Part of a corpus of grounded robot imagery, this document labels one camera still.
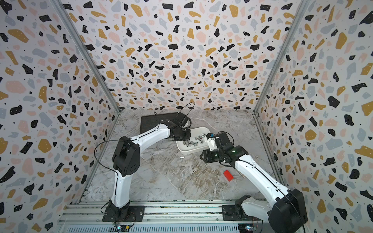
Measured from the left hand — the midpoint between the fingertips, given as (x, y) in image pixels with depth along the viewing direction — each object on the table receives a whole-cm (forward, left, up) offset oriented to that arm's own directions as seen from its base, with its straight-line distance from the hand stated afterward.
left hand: (192, 137), depth 93 cm
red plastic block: (-22, -21, -8) cm, 32 cm away
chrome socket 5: (-10, +7, -8) cm, 14 cm away
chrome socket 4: (+5, -3, -9) cm, 11 cm away
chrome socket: (+1, +6, -9) cm, 10 cm away
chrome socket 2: (+1, +2, -8) cm, 9 cm away
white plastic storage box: (+1, -3, -9) cm, 10 cm away
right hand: (-16, -6, +5) cm, 18 cm away
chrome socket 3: (+1, -1, -8) cm, 9 cm away
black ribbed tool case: (+17, +31, -4) cm, 36 cm away
